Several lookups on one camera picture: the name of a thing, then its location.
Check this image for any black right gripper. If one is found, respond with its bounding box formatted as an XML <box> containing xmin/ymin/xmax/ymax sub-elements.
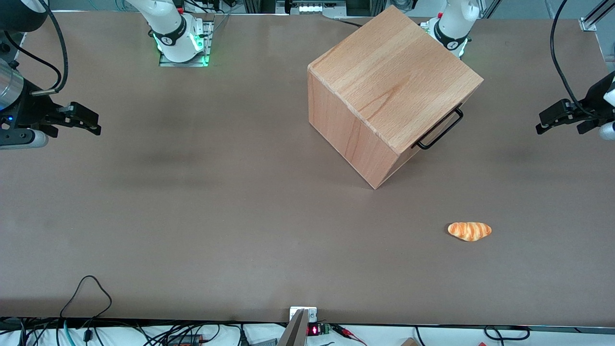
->
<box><xmin>13</xmin><ymin>89</ymin><xmax>102</xmax><ymax>139</ymax></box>

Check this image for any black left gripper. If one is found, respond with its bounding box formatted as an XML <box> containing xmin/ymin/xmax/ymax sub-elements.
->
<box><xmin>535</xmin><ymin>71</ymin><xmax>615</xmax><ymax>136</ymax></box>

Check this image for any wooden drawer with black handle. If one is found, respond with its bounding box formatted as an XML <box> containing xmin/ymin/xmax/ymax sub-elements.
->
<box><xmin>411</xmin><ymin>103</ymin><xmax>465</xmax><ymax>151</ymax></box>

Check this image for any light wooden drawer cabinet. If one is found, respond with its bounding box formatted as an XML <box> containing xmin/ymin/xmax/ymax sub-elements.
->
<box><xmin>307</xmin><ymin>5</ymin><xmax>484</xmax><ymax>190</ymax></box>

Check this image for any orange toy croissant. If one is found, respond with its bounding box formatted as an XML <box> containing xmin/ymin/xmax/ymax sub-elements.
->
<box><xmin>447</xmin><ymin>222</ymin><xmax>492</xmax><ymax>242</ymax></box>

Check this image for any white lit device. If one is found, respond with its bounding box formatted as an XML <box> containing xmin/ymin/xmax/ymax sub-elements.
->
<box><xmin>287</xmin><ymin>0</ymin><xmax>347</xmax><ymax>16</ymax></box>

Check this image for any red clip lead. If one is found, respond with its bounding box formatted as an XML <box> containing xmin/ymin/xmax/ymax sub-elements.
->
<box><xmin>331</xmin><ymin>324</ymin><xmax>368</xmax><ymax>346</ymax></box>

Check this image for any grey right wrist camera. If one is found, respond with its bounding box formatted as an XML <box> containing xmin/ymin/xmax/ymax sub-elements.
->
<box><xmin>0</xmin><ymin>129</ymin><xmax>49</xmax><ymax>150</ymax></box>

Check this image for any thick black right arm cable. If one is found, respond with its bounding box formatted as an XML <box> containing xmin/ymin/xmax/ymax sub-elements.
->
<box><xmin>32</xmin><ymin>0</ymin><xmax>69</xmax><ymax>95</ymax></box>

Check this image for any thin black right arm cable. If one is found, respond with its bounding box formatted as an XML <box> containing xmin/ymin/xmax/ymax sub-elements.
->
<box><xmin>4</xmin><ymin>31</ymin><xmax>63</xmax><ymax>80</ymax></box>

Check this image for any aluminium profile bracket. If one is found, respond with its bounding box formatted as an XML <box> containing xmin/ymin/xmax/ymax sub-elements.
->
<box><xmin>578</xmin><ymin>0</ymin><xmax>615</xmax><ymax>32</ymax></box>

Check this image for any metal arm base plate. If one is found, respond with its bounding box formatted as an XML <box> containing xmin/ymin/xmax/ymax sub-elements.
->
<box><xmin>159</xmin><ymin>15</ymin><xmax>215</xmax><ymax>67</ymax></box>

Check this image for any thin black looped cable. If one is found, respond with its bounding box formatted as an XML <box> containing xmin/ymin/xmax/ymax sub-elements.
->
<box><xmin>59</xmin><ymin>275</ymin><xmax>113</xmax><ymax>346</ymax></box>

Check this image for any teal cable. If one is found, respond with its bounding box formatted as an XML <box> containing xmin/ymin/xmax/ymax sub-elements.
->
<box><xmin>56</xmin><ymin>320</ymin><xmax>74</xmax><ymax>346</ymax></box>

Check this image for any black coiled cable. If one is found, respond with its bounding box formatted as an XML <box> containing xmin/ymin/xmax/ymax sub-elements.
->
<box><xmin>483</xmin><ymin>325</ymin><xmax>530</xmax><ymax>341</ymax></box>

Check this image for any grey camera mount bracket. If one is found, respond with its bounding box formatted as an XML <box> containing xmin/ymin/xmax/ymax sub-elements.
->
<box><xmin>278</xmin><ymin>306</ymin><xmax>318</xmax><ymax>346</ymax></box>

